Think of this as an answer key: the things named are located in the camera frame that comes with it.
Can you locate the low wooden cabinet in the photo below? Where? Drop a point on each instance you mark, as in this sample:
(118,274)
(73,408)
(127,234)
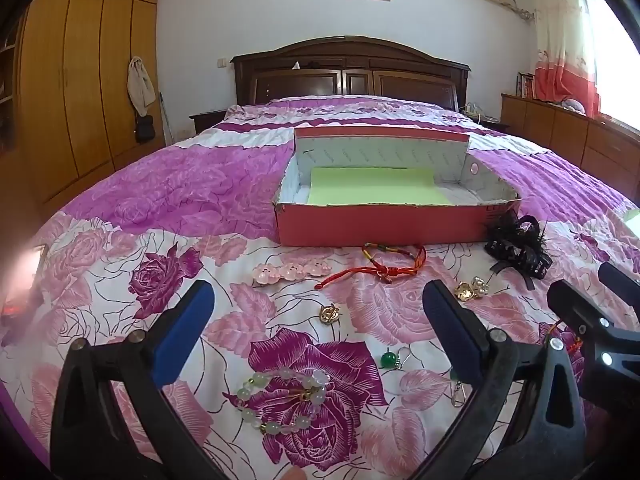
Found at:
(565,130)

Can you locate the cream and red curtain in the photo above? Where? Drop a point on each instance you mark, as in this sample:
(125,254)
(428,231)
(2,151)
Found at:
(565,60)

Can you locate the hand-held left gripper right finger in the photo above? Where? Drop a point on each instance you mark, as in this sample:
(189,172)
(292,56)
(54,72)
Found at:
(450,332)

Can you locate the grey cloth bundle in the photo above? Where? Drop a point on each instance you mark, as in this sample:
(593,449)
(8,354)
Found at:
(575,104)

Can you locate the light green paper sheet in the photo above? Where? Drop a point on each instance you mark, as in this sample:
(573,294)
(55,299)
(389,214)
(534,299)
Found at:
(375,187)

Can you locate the window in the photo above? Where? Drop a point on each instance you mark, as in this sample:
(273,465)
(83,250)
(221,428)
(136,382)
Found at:
(617,60)

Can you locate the pearl gold earring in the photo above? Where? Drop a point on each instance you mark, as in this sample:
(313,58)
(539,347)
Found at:
(481,285)

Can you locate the beige hanging cloth bag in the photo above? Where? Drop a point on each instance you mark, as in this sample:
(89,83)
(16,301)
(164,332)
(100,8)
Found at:
(140,85)

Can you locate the small black hanging bag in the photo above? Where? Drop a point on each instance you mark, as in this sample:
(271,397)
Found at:
(145,129)

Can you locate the gold brooch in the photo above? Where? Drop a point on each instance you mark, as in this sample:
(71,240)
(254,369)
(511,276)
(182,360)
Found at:
(330,314)

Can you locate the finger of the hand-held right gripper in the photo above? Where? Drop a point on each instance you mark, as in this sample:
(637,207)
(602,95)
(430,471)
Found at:
(575,305)
(620,280)

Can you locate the smartphone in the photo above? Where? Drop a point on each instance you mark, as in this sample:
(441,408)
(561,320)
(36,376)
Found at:
(37,265)

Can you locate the row of books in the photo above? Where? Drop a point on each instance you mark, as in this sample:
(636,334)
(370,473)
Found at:
(526,86)

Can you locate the dark wooden nightstand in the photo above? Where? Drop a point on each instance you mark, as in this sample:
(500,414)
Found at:
(205,121)
(492,124)

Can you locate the black feathered hair claw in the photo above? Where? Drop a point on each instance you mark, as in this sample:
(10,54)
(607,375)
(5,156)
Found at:
(520,255)

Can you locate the pink pig hair clip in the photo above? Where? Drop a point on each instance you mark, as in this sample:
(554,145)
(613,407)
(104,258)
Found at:
(295,271)

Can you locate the green bead earring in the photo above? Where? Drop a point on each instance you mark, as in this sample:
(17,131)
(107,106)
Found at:
(456,385)
(389,360)

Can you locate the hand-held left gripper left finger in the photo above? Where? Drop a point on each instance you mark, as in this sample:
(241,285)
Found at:
(181,332)

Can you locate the dark wooden headboard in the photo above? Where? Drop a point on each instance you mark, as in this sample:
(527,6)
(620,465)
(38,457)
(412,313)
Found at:
(350,67)

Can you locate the red cardboard box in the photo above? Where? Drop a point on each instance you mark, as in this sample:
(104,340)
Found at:
(380,225)

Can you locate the pink floral bedspread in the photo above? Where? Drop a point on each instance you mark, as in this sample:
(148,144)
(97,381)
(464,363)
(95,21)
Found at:
(175,185)

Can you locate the wooden wardrobe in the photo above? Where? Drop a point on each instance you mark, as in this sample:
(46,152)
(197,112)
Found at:
(85,85)

